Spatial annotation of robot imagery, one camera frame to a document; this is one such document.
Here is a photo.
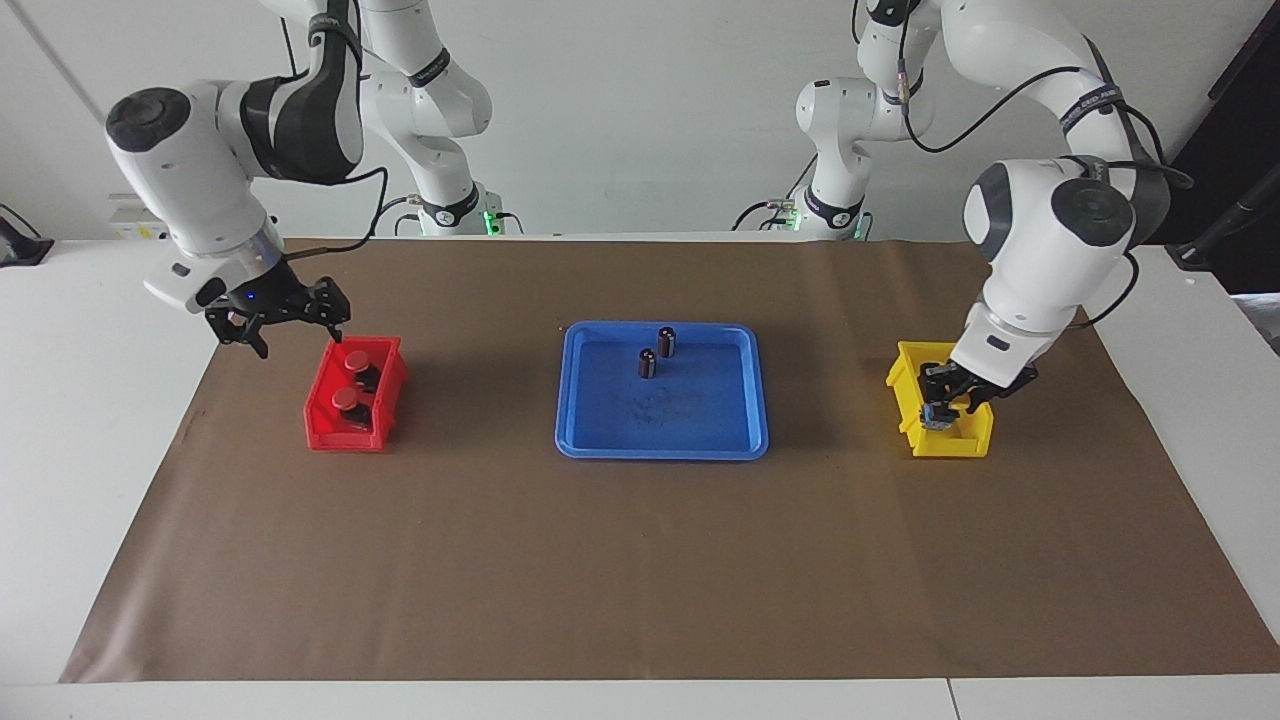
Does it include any dark background panel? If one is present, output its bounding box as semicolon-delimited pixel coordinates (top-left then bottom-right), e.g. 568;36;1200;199
1164;0;1280;297

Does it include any black background device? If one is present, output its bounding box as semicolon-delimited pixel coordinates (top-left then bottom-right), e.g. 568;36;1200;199
0;204;55;270

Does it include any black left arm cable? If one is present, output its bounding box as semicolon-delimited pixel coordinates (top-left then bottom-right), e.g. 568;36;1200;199
852;0;1197;331

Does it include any red plastic bin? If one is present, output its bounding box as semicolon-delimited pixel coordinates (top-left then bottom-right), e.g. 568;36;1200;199
303;334;410;454

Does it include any blue plastic tray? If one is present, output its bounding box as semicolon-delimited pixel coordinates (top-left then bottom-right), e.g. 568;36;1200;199
554;320;771;462

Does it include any brown table mat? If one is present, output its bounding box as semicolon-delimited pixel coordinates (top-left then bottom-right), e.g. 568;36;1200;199
59;238;1280;685

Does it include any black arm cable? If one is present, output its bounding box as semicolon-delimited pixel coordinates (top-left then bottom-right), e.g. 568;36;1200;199
852;0;1197;331
268;0;393;263

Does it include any white wall socket box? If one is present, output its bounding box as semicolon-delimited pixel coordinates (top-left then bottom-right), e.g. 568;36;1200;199
108;194;167;242

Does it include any black base cable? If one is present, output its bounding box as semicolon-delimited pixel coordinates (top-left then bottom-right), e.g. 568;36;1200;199
732;154;819;233
374;194;525;238

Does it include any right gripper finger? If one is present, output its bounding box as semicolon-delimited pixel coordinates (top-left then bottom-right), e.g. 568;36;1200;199
204;308;271;360
304;277;353;335

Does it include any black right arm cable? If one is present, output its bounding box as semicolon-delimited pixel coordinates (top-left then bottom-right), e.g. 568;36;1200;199
268;0;393;263

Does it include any yellow plastic bin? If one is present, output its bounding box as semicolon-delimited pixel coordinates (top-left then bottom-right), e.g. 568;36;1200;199
885;340;997;460

